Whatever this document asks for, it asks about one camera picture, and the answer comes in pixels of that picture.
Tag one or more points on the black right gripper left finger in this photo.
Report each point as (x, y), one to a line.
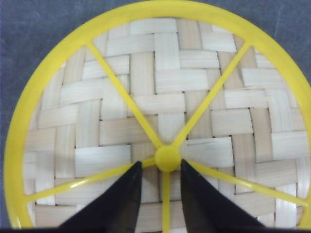
(115, 211)

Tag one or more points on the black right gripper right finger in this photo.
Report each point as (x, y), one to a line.
(206, 210)

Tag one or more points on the woven bamboo steamer lid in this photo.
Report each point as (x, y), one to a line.
(157, 82)

